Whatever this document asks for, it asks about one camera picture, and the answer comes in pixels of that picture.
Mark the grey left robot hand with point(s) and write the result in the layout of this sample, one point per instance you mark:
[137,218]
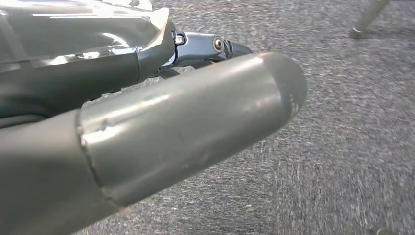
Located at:
[162,129]

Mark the stainless steel workbench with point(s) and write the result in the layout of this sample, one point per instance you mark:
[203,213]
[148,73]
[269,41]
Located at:
[369,18]

